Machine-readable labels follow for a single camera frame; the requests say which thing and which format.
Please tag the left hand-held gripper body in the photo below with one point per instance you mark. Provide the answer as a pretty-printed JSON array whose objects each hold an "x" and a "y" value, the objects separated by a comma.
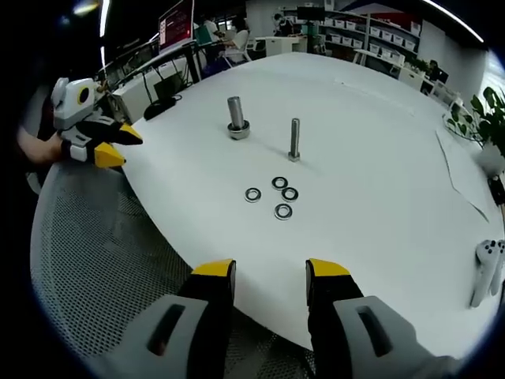
[{"x": 71, "y": 106}]

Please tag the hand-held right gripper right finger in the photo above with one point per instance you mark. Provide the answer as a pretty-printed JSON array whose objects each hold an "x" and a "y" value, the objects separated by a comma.
[{"x": 335, "y": 296}]

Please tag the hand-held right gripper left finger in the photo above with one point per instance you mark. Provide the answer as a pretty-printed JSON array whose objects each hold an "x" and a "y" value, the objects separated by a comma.
[{"x": 213, "y": 292}]

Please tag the small steel washer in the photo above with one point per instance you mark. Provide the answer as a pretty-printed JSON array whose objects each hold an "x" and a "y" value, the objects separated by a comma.
[
  {"x": 274, "y": 183},
  {"x": 277, "y": 211},
  {"x": 296, "y": 194},
  {"x": 246, "y": 195}
]

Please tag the large threaded steel stud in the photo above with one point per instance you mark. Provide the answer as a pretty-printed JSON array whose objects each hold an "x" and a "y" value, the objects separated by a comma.
[{"x": 235, "y": 112}]

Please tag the small threaded steel stud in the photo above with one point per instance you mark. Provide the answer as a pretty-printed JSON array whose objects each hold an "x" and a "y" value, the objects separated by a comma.
[{"x": 295, "y": 138}]

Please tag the black computer mouse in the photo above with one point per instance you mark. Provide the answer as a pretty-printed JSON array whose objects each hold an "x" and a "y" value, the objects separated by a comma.
[{"x": 158, "y": 110}]

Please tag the grey mesh office chair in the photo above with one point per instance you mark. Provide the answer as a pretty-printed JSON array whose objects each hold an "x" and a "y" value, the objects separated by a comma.
[{"x": 98, "y": 256}]

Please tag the computer monitor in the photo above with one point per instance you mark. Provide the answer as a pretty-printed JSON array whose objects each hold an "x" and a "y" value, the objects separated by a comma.
[{"x": 175, "y": 25}]

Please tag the white chair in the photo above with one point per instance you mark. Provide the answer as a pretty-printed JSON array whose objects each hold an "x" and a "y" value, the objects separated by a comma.
[{"x": 238, "y": 45}]

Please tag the white game controller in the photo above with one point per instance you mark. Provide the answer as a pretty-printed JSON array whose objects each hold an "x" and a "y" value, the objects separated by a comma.
[{"x": 485, "y": 272}]

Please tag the white paper sheet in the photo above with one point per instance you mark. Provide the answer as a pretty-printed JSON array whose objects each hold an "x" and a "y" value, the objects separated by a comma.
[{"x": 457, "y": 173}]

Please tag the green potted plant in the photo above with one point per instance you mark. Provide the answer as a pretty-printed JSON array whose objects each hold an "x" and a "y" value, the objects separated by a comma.
[{"x": 485, "y": 118}]

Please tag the white storage shelf with bins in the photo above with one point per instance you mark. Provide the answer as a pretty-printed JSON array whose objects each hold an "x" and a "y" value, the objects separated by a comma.
[{"x": 375, "y": 35}]

